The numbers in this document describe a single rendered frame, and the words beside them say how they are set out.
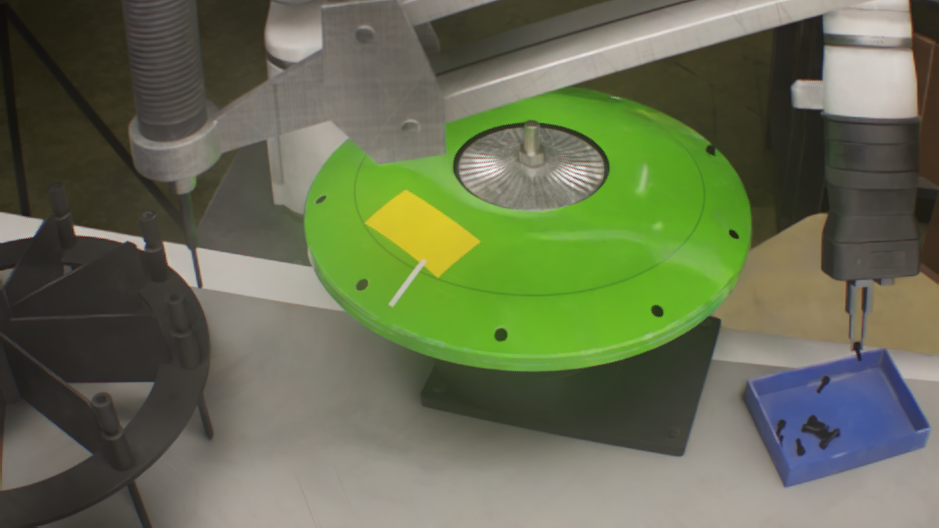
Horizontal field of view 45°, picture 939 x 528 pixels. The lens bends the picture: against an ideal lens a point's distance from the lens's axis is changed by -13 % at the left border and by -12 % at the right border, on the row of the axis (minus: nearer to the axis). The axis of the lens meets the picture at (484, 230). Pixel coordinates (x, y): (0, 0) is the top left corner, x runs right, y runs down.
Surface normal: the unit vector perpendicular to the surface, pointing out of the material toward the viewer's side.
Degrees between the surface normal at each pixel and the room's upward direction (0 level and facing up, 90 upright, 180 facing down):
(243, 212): 0
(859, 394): 0
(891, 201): 71
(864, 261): 63
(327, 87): 90
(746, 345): 0
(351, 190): 23
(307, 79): 90
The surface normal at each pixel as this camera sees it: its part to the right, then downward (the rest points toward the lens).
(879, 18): -0.04, 0.17
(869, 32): -0.26, 0.18
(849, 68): -0.64, 0.00
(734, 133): -0.01, -0.79
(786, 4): 0.07, 0.60
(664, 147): 0.27, -0.82
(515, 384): -0.19, 0.59
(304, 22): -0.10, -0.51
